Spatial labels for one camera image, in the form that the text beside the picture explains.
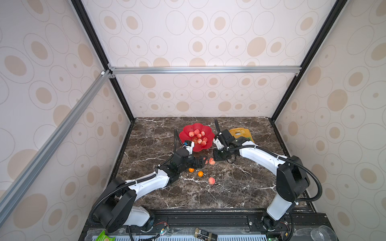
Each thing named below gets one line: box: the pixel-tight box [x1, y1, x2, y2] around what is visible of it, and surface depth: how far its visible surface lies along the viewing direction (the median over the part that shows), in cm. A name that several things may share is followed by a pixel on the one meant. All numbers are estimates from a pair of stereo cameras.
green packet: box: [94, 229, 117, 241], surface depth 70 cm
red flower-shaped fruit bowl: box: [178, 123, 216, 153], surface depth 109 cm
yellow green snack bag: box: [228, 127, 255, 144], surface depth 111 cm
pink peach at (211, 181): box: [208, 176, 216, 186], surface depth 87 cm
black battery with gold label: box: [194, 227, 218, 241], surface depth 70 cm
